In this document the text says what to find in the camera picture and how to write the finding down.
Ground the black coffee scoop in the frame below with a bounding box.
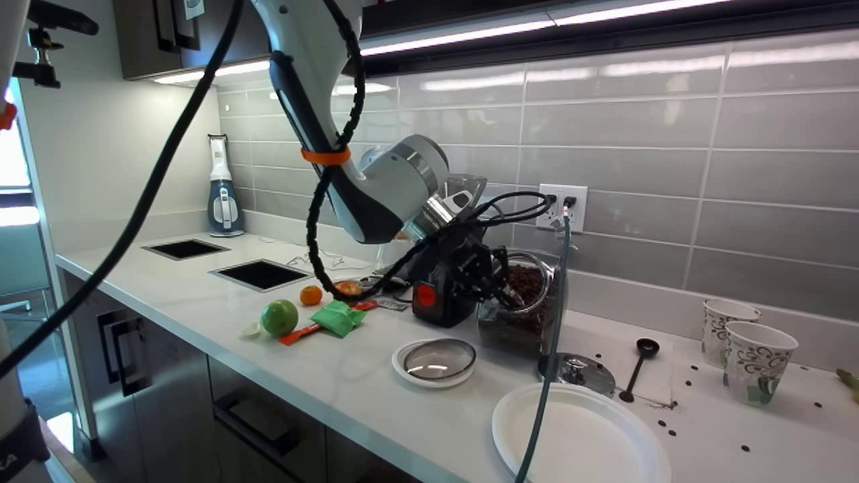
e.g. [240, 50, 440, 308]
[618, 335, 662, 405]

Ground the short under-cabinet light strip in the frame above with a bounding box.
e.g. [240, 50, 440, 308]
[151, 59, 270, 88]

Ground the grey base cabinet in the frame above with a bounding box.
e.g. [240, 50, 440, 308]
[55, 266, 432, 483]

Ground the black coffee grinder glass hopper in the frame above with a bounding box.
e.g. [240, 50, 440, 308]
[411, 171, 494, 331]

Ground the black cabinet door handle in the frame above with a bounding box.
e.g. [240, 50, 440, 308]
[93, 308, 129, 387]
[113, 313, 156, 401]

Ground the orange cable strap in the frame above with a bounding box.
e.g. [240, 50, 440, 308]
[301, 144, 353, 170]

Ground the long under-cabinet light strip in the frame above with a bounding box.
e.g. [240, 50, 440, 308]
[357, 0, 732, 63]

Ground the small white plate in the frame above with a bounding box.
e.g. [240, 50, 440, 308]
[388, 335, 479, 393]

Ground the orange stick packet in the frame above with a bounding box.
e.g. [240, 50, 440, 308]
[277, 321, 325, 350]

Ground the black drawer handle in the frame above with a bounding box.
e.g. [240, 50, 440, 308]
[211, 387, 306, 458]

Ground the white outlet with black plugs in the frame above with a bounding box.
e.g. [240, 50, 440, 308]
[537, 179, 591, 236]

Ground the large white plate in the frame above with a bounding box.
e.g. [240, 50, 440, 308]
[487, 381, 674, 483]

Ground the black camera on stand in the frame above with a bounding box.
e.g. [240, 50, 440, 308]
[10, 0, 102, 91]

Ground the yellow green banana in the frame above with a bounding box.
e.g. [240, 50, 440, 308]
[834, 366, 859, 405]

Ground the dark upper wall cabinet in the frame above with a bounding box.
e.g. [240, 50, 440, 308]
[110, 0, 859, 84]

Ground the glass jar of coffee beans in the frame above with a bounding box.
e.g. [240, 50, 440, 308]
[471, 250, 569, 360]

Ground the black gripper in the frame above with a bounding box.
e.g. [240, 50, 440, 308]
[451, 217, 532, 313]

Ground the patterned paper cup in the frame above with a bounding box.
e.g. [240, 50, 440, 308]
[721, 319, 799, 407]
[697, 299, 761, 366]

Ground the teal cable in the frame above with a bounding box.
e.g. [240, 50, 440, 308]
[512, 195, 576, 483]

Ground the green apple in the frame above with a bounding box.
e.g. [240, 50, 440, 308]
[257, 299, 301, 342]

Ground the thick smooth black cable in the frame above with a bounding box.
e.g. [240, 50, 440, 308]
[0, 0, 250, 379]

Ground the red apple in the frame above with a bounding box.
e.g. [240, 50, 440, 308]
[330, 280, 365, 305]

